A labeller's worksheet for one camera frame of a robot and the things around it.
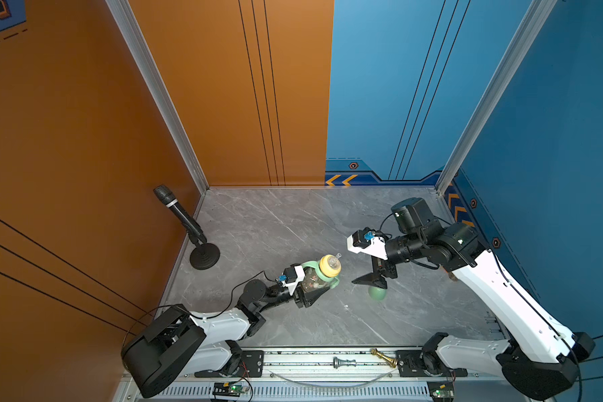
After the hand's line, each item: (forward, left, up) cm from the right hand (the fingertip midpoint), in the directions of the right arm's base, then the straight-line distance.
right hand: (356, 256), depth 63 cm
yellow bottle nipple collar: (-2, +7, -2) cm, 7 cm away
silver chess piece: (-19, +4, -28) cm, 34 cm away
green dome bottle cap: (+1, -11, -27) cm, 29 cm away
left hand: (0, +8, -10) cm, 13 cm away
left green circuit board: (-25, +35, -31) cm, 53 cm away
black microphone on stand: (+16, +53, -27) cm, 61 cm away
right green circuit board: (-25, -26, -32) cm, 48 cm away
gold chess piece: (-19, -12, -28) cm, 36 cm away
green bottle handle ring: (-1, +10, -2) cm, 11 cm away
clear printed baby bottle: (-3, +12, -9) cm, 15 cm away
